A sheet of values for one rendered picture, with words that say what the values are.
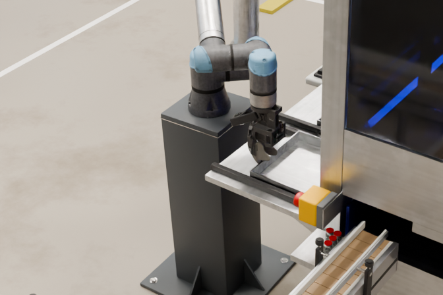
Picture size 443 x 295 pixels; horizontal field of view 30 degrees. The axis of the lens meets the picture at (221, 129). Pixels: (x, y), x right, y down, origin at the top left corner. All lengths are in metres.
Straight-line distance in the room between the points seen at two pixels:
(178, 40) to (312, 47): 0.83
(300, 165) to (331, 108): 0.48
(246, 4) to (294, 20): 2.76
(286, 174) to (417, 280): 0.52
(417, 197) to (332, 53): 0.40
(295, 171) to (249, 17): 0.56
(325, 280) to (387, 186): 0.27
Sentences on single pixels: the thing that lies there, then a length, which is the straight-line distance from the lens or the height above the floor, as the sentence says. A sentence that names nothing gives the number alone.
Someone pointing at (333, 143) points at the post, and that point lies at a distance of 2.04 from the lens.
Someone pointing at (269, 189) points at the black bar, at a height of 0.90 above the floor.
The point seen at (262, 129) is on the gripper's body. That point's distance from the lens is 2.29.
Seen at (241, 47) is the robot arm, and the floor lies 1.25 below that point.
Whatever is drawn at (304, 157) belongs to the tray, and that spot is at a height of 0.88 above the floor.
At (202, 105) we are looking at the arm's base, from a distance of 2.84.
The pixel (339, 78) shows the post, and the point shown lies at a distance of 1.94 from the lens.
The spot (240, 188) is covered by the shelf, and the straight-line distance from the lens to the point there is 2.36.
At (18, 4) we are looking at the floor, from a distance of 6.00.
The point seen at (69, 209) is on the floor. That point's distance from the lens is 3.83.
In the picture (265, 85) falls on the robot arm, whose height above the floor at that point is 1.19.
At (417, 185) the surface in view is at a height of 1.13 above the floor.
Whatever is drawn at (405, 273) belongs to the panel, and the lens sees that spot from 2.15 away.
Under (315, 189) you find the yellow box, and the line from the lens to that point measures 2.10.
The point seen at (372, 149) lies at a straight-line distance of 1.99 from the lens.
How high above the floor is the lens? 2.29
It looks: 32 degrees down
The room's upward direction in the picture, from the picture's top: 3 degrees counter-clockwise
